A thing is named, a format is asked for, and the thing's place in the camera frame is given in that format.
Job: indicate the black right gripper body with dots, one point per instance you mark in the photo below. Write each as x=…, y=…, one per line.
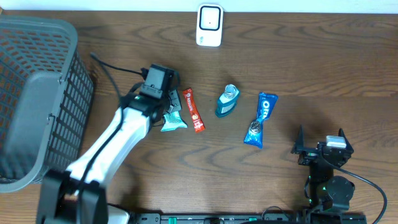
x=309, y=155

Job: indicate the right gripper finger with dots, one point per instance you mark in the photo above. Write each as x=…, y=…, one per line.
x=348, y=145
x=299, y=142

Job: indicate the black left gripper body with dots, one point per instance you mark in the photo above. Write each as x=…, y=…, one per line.
x=169, y=85

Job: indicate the mint green wipes pack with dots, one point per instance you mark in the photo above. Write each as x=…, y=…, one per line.
x=173, y=121

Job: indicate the red coffee stick sachet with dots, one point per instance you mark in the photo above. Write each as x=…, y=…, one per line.
x=194, y=114

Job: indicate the teal mouthwash bottle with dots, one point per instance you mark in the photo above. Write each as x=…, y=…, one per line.
x=227, y=101

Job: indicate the blue Oreo cookie pack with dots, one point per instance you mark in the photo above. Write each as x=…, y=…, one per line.
x=265, y=106

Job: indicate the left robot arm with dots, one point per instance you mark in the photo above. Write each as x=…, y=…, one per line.
x=78, y=194

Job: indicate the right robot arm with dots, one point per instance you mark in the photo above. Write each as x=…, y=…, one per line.
x=328, y=194

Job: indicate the white barcode scanner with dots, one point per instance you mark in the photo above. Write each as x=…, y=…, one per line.
x=209, y=25

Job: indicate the grey plastic basket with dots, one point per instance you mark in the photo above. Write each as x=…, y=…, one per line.
x=46, y=97

